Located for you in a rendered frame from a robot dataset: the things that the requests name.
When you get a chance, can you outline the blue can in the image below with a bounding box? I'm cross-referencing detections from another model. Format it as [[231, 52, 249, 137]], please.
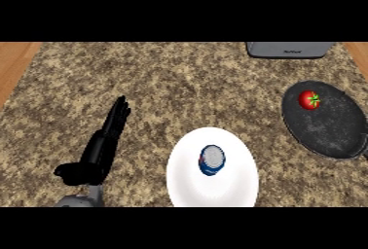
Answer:
[[197, 144, 228, 177]]

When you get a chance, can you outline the red tomato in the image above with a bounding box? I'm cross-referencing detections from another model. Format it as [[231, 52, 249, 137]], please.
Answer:
[[298, 89, 323, 111]]

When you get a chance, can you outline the black pan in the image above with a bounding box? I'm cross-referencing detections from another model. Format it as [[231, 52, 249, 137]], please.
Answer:
[[281, 80, 368, 160]]

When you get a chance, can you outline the grey appliance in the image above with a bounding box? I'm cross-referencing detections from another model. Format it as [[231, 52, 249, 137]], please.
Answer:
[[245, 41, 338, 60]]

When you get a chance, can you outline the white plate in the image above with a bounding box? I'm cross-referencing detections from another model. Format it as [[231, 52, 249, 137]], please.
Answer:
[[166, 126, 261, 208]]

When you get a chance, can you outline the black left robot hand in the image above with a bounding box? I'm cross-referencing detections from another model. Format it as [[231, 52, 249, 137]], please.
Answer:
[[54, 94, 132, 187]]

